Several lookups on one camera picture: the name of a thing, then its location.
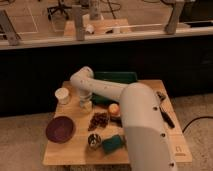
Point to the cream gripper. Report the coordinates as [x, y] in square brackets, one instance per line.
[86, 105]

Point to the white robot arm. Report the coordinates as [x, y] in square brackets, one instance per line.
[147, 140]

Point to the brown grape bunch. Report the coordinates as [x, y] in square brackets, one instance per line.
[98, 119]

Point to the white cup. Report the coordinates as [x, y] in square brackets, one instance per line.
[62, 95]

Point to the orange fruit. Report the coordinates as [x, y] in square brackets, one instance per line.
[114, 109]

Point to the purple bowl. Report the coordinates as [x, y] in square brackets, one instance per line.
[60, 129]

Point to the silver metal cup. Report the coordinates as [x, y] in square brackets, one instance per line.
[94, 141]

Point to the green plastic tray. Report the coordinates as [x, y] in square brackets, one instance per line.
[112, 76]

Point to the green sponge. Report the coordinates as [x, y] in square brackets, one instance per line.
[112, 144]

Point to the black office chair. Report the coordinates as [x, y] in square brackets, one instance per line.
[61, 7]

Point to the black handled tool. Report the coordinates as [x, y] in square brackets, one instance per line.
[164, 114]

